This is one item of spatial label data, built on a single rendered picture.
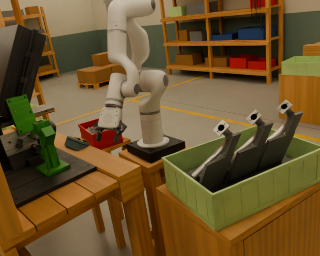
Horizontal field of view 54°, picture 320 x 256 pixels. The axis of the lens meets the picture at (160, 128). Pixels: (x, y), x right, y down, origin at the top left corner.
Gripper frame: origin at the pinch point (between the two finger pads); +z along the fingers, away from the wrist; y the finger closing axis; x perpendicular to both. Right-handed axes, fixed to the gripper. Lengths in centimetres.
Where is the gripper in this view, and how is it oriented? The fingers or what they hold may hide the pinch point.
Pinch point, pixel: (106, 139)
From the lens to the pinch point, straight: 144.6
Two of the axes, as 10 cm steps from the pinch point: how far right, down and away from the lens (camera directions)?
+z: -1.5, 9.6, -2.2
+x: 3.4, 2.6, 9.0
